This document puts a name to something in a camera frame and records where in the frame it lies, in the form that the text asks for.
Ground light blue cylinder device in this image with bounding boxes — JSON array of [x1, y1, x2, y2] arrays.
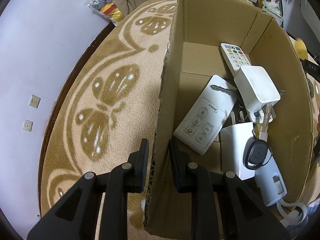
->
[[254, 152, 308, 225]]

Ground black car key fob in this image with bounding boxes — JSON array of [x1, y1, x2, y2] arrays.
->
[[242, 104, 276, 171]]

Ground white wall remote holder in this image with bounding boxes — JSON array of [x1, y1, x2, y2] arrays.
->
[[220, 112, 255, 180]]

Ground white air conditioner remote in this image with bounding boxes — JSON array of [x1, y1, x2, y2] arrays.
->
[[173, 75, 237, 155]]

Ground white square power adapter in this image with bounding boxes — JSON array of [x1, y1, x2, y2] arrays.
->
[[234, 65, 280, 113]]

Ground white TV remote coloured buttons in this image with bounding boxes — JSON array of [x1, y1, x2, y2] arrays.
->
[[220, 43, 264, 124]]

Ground yellow oval banana gadget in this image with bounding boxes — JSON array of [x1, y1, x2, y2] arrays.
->
[[294, 38, 308, 60]]

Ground brown cardboard box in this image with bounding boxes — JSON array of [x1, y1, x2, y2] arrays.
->
[[145, 0, 314, 239]]

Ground beige patterned blanket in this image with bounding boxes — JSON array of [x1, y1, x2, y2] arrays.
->
[[40, 0, 319, 239]]

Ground white rolling cart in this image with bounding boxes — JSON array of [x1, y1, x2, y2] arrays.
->
[[261, 0, 291, 27]]

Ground bag of plush toys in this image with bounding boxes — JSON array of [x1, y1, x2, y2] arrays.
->
[[85, 0, 124, 26]]

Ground lower wall socket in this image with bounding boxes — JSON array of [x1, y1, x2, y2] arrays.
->
[[23, 120, 33, 132]]

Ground wall socket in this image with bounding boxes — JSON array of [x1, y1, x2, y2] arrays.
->
[[23, 120, 33, 132], [29, 95, 41, 108]]

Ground upper wall socket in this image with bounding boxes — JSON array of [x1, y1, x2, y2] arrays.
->
[[29, 95, 41, 108]]

